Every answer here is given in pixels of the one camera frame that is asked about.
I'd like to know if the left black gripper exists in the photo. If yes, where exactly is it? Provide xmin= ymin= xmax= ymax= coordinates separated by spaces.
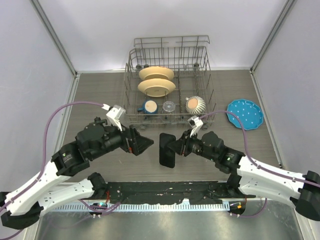
xmin=91 ymin=118 xmax=155 ymax=160

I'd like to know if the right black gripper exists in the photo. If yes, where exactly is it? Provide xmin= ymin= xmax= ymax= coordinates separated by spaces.
xmin=167 ymin=128 xmax=217 ymax=162

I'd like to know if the black smartphone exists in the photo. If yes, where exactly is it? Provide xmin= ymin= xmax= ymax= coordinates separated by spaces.
xmin=159 ymin=133 xmax=176 ymax=169

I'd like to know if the black phone stand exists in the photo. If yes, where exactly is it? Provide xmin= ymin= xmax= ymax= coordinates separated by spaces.
xmin=93 ymin=117 xmax=108 ymax=126

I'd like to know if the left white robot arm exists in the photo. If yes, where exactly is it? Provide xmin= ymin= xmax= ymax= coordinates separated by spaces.
xmin=0 ymin=117 xmax=154 ymax=230

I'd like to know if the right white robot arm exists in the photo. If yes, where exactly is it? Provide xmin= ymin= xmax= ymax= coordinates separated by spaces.
xmin=159 ymin=130 xmax=320 ymax=221

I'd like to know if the blue mug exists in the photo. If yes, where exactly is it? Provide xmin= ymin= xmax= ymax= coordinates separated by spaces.
xmin=137 ymin=100 xmax=158 ymax=115

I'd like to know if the clear glass cup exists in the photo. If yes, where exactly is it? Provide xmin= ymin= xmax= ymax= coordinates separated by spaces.
xmin=162 ymin=101 xmax=176 ymax=114

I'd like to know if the striped ceramic bowl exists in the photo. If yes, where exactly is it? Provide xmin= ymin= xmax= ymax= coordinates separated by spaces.
xmin=185 ymin=96 xmax=206 ymax=115

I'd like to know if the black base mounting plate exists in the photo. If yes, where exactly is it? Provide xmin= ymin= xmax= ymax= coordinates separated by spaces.
xmin=77 ymin=179 xmax=257 ymax=205

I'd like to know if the front beige plate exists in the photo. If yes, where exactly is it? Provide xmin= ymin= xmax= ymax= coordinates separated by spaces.
xmin=137 ymin=78 xmax=176 ymax=98

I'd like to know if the beige plate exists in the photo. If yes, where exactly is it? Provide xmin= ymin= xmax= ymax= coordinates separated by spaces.
xmin=137 ymin=78 xmax=176 ymax=98
xmin=139 ymin=66 xmax=175 ymax=81

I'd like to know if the rear beige plate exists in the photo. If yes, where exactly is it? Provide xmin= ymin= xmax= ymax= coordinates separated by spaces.
xmin=139 ymin=66 xmax=175 ymax=81

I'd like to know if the blue dotted plate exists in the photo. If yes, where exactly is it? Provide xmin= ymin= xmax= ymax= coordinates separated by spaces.
xmin=226 ymin=99 xmax=264 ymax=131

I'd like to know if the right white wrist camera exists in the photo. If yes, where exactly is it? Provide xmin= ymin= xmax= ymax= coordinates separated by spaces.
xmin=188 ymin=116 xmax=204 ymax=138

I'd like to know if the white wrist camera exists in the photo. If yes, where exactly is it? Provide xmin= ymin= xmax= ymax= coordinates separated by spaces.
xmin=101 ymin=103 xmax=126 ymax=132
xmin=188 ymin=116 xmax=204 ymax=138

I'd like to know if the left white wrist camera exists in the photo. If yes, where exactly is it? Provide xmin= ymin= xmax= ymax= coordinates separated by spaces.
xmin=101 ymin=103 xmax=126 ymax=132

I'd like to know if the perforated cable tray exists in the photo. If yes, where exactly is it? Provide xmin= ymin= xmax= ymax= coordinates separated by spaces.
xmin=51 ymin=201 xmax=230 ymax=213

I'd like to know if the grey wire dish rack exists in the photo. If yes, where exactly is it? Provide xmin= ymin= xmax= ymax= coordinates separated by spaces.
xmin=122 ymin=35 xmax=218 ymax=129

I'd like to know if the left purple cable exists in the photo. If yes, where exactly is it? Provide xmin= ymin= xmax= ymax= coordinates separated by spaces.
xmin=0 ymin=100 xmax=130 ymax=240

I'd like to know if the purple cable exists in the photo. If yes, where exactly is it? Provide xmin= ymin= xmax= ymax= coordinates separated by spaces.
xmin=198 ymin=110 xmax=320 ymax=218
xmin=0 ymin=100 xmax=130 ymax=240

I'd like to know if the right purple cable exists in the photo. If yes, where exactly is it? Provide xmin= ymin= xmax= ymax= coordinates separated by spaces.
xmin=198 ymin=110 xmax=320 ymax=218

